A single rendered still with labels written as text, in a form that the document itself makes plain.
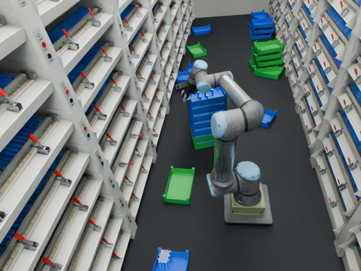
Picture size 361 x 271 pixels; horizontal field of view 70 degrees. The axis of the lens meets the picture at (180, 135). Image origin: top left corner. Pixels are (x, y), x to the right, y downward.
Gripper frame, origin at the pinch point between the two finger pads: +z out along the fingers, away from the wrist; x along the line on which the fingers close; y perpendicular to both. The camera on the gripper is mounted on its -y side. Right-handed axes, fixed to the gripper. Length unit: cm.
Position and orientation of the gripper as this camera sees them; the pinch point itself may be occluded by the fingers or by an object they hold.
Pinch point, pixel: (182, 98)
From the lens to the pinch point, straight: 201.2
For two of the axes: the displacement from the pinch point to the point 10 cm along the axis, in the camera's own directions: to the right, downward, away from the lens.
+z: -2.8, 5.1, 8.1
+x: -3.0, -8.5, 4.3
